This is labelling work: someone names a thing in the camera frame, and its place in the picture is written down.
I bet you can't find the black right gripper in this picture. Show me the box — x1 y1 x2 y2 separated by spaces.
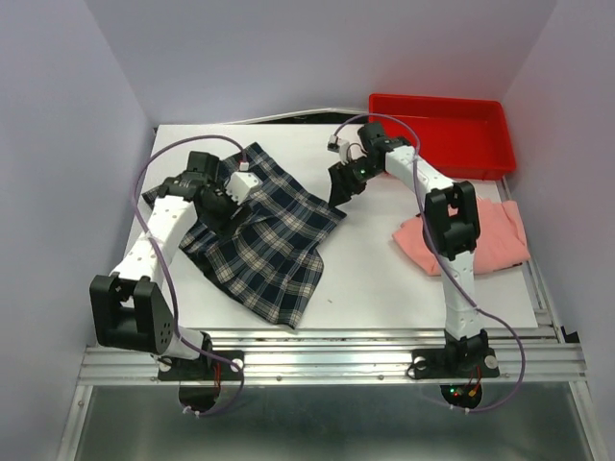
326 157 381 208

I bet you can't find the navy plaid skirt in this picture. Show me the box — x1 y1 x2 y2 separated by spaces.
141 141 348 330

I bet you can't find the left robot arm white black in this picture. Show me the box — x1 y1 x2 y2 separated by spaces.
89 152 260 378

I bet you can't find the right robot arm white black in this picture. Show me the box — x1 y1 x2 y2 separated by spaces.
327 121 488 375

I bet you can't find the red plastic bin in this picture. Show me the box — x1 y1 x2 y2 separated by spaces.
368 93 517 181

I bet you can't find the pink folded skirt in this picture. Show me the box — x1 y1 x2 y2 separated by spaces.
392 199 530 277

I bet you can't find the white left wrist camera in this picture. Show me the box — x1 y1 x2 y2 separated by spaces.
225 171 261 205

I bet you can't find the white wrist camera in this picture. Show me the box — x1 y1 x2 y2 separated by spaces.
225 171 261 205
327 134 352 164

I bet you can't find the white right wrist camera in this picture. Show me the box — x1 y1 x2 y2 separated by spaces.
327 134 352 164

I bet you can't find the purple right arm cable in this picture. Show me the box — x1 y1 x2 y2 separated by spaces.
329 112 526 415

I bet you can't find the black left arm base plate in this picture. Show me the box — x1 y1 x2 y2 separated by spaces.
157 350 245 413

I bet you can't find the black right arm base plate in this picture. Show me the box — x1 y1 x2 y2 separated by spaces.
406 347 501 412

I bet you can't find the aluminium rail frame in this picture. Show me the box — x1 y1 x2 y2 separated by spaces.
59 178 608 460

